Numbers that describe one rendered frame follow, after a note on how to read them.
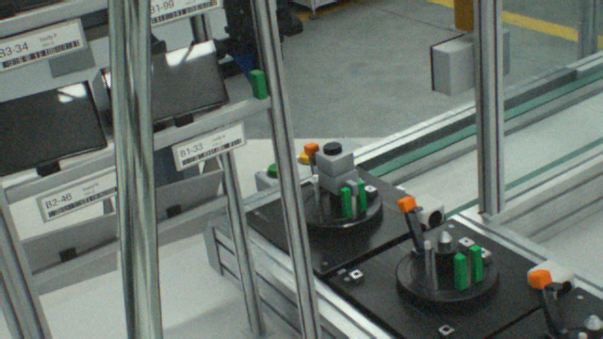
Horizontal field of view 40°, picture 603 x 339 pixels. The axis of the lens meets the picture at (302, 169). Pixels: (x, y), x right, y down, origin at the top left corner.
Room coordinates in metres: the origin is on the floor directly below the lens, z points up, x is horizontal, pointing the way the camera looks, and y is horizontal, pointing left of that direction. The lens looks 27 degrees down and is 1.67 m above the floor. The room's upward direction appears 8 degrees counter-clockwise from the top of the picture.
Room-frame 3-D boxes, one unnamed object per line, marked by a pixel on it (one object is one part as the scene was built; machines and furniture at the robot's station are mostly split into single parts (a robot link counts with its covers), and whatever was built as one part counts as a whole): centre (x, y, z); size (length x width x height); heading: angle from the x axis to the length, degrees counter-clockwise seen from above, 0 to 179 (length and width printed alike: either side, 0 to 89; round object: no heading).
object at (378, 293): (0.95, -0.18, 1.01); 0.24 x 0.24 x 0.13; 30
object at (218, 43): (1.32, 0.06, 1.27); 0.19 x 0.06 x 0.08; 120
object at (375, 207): (1.17, -0.05, 0.98); 0.14 x 0.14 x 0.02
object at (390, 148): (1.44, -0.21, 0.91); 0.89 x 0.06 x 0.11; 120
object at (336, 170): (1.16, -0.06, 1.06); 0.08 x 0.04 x 0.07; 30
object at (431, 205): (1.14, -0.18, 0.97); 0.05 x 0.05 x 0.04; 30
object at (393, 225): (1.17, -0.05, 0.96); 0.24 x 0.24 x 0.02; 30
